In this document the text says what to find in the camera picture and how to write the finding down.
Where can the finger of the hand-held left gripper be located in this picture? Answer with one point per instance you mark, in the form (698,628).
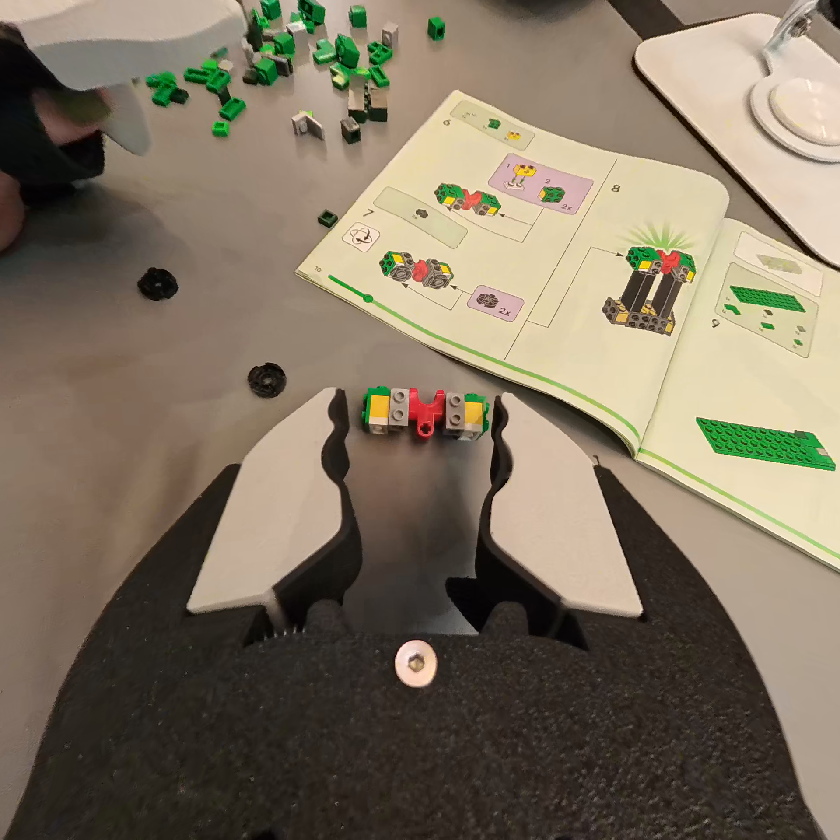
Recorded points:
(128,118)
(131,39)

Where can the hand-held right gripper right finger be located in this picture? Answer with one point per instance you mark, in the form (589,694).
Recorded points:
(558,525)

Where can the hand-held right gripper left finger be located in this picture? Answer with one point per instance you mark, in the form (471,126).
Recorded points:
(275,525)

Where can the black round brick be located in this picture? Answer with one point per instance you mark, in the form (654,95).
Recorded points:
(266,379)
(157,283)

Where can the red green yellow brick assembly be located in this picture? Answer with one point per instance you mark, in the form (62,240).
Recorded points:
(426,410)

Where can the person's left hand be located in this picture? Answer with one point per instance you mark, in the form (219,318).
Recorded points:
(10,216)

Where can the pile of green bricks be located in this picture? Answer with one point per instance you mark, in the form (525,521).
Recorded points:
(266,69)

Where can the small dark green brick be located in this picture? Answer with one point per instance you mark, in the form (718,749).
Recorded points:
(327,218)

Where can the pale green instruction booklet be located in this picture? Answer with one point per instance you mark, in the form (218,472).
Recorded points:
(656,197)

